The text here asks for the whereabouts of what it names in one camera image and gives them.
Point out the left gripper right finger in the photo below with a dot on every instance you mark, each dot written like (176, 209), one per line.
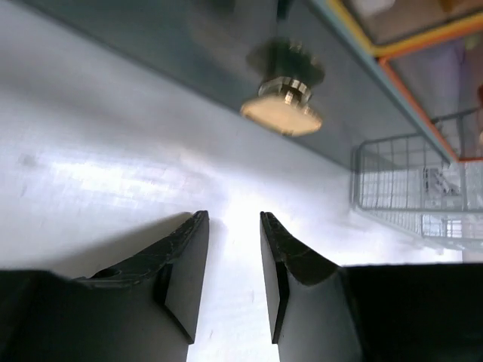
(321, 311)

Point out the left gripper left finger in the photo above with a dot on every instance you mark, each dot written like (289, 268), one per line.
(144, 308)

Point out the teal bottom drawer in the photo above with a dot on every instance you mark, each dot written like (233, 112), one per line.
(225, 50)

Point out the white wire file rack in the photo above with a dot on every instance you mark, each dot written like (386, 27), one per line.
(404, 183)

